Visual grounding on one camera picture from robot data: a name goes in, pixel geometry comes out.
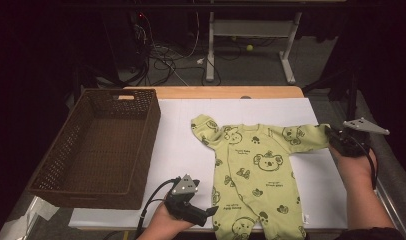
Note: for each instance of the person's left hand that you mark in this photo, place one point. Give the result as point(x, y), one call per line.
point(164, 223)

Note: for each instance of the green printed baby romper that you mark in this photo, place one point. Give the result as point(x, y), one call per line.
point(254, 173)

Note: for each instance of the black metal stand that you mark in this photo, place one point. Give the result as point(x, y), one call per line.
point(352, 86)

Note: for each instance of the metal floor rail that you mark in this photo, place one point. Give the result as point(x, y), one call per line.
point(389, 208)

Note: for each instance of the person's right hand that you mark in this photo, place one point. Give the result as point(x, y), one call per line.
point(356, 171)

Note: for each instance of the yellow tennis ball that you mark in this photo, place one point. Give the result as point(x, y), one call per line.
point(249, 47)

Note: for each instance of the dark device with red light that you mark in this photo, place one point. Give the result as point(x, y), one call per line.
point(139, 40)

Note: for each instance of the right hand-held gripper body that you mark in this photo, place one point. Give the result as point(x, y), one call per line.
point(354, 143)

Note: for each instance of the white desk frame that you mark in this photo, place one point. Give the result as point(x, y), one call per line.
point(251, 28)

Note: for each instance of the brown wicker basket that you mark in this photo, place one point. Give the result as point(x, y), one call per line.
point(101, 156)

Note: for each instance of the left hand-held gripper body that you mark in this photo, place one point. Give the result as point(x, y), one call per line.
point(184, 200)

